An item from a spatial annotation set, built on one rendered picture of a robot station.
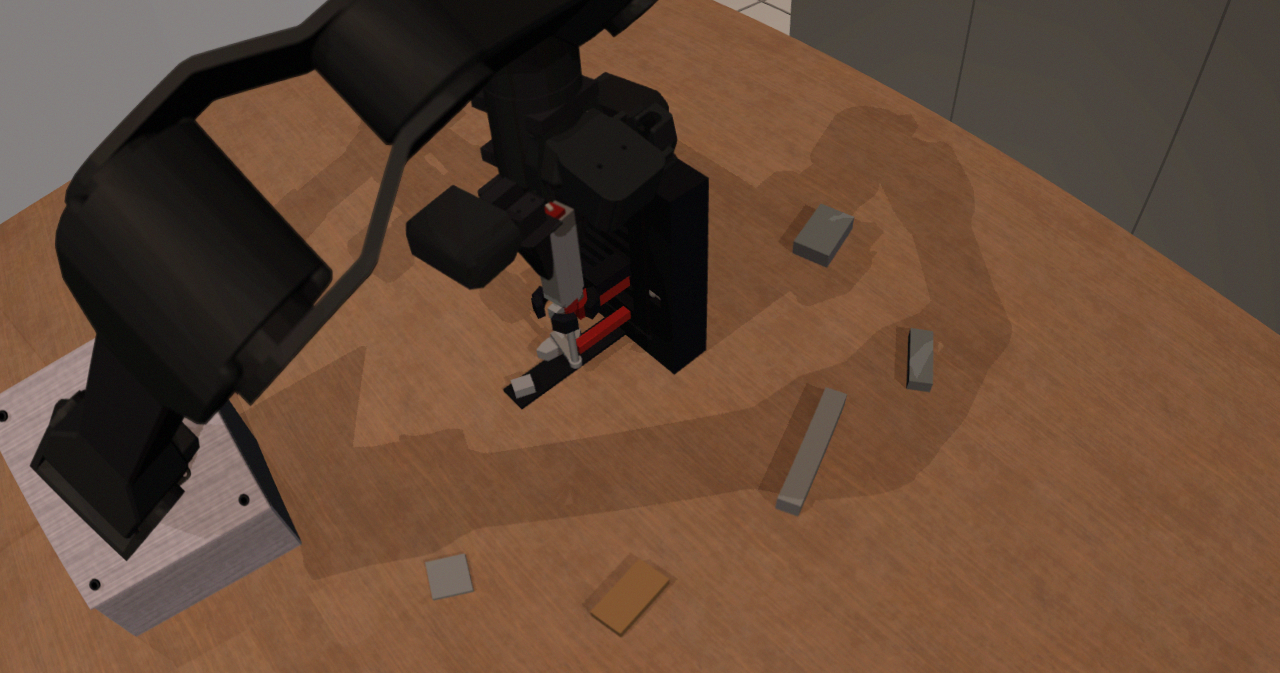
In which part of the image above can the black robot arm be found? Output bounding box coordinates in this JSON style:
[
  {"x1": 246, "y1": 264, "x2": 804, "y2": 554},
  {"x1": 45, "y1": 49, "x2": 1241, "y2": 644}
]
[{"x1": 29, "y1": 0, "x2": 678, "y2": 560}]

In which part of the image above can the grey rectangular bar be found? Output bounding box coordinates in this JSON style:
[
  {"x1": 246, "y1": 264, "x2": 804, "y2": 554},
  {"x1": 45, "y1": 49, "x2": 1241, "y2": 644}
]
[{"x1": 774, "y1": 388, "x2": 847, "y2": 516}]

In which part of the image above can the tan flat rectangular block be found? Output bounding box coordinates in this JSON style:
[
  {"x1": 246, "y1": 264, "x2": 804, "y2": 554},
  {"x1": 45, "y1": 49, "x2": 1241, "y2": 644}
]
[{"x1": 591, "y1": 558, "x2": 669, "y2": 638}]

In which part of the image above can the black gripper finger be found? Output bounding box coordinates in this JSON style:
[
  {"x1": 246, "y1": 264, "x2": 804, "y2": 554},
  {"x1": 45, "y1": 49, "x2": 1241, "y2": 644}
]
[
  {"x1": 518, "y1": 212, "x2": 563, "y2": 280},
  {"x1": 547, "y1": 189, "x2": 588, "y2": 252}
]

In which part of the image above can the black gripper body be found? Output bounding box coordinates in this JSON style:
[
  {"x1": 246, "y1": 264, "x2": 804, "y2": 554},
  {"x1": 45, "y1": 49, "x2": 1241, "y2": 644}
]
[{"x1": 404, "y1": 69, "x2": 669, "y2": 290}]

